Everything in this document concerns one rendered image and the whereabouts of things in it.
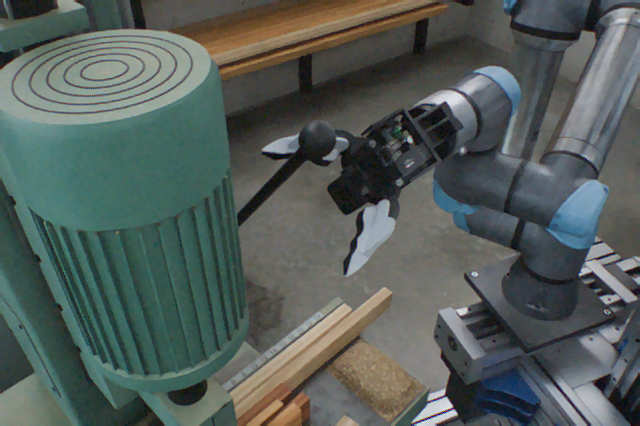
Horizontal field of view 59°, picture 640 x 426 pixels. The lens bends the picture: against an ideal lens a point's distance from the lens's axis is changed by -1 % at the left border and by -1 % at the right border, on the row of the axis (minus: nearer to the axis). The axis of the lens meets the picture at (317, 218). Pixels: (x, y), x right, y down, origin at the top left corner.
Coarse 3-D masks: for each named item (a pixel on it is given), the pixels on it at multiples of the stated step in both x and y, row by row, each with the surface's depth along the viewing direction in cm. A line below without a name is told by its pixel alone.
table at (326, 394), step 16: (384, 352) 96; (320, 368) 94; (304, 384) 92; (320, 384) 92; (336, 384) 92; (320, 400) 89; (336, 400) 89; (352, 400) 89; (416, 400) 89; (320, 416) 87; (336, 416) 87; (352, 416) 87; (368, 416) 87; (400, 416) 87; (416, 416) 93
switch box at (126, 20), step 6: (120, 0) 70; (126, 0) 70; (120, 6) 70; (126, 6) 71; (120, 12) 70; (126, 12) 71; (120, 18) 71; (126, 18) 71; (132, 18) 72; (120, 24) 71; (126, 24) 72; (132, 24) 72
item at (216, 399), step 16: (208, 384) 72; (144, 400) 77; (160, 400) 70; (208, 400) 70; (224, 400) 70; (160, 416) 74; (176, 416) 69; (192, 416) 69; (208, 416) 69; (224, 416) 71
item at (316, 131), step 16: (304, 128) 50; (320, 128) 50; (304, 144) 50; (320, 144) 50; (288, 160) 55; (304, 160) 54; (272, 176) 59; (288, 176) 57; (256, 192) 63; (272, 192) 61; (256, 208) 65; (240, 224) 70
